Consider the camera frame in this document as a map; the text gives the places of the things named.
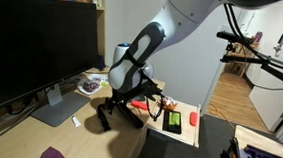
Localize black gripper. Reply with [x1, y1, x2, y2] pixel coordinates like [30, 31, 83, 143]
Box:
[95, 81, 149, 135]

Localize red flat plastic piece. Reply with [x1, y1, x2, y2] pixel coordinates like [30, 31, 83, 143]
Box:
[129, 99, 150, 112]

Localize maroon velvet scrunchie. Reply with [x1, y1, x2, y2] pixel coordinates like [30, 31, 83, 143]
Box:
[81, 80, 101, 94]

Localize white tube with coloured cap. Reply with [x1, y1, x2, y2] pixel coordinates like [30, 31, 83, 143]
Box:
[70, 114, 83, 129]

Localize black glove pair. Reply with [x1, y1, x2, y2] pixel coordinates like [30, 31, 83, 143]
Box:
[143, 77, 165, 102]

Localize brown and white plush dog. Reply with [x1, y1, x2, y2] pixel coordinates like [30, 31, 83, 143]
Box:
[160, 95, 178, 112]

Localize green packet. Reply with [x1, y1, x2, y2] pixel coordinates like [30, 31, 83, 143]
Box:
[167, 111, 182, 127]

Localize grey monitor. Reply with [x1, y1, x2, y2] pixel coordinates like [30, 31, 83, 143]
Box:
[30, 81, 93, 130]

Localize dark blue bottle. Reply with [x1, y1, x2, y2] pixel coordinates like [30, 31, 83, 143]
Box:
[94, 53, 107, 71]

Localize red rounded case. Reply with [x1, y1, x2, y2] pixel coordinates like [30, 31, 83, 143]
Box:
[188, 110, 199, 128]

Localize purple cloth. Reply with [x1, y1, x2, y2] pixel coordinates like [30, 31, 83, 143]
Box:
[37, 145, 67, 158]

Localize black computer monitor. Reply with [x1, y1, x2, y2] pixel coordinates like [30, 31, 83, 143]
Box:
[0, 0, 103, 121]

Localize wooden shelf unit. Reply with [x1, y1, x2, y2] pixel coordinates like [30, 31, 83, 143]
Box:
[223, 29, 263, 80]

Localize thin black cable loop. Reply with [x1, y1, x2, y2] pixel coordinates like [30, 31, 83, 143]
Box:
[144, 92, 165, 122]

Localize orange floor cable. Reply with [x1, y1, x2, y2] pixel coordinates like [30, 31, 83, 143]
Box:
[205, 103, 238, 130]

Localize black camera bar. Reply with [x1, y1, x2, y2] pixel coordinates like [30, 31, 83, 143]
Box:
[215, 29, 255, 47]

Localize black camera boom mount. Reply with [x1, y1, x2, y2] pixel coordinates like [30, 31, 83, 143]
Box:
[218, 50, 283, 97]

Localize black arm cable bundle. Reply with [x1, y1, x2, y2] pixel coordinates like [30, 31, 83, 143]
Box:
[219, 3, 283, 72]

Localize grey wall handle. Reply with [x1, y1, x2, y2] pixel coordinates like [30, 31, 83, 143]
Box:
[272, 30, 283, 57]

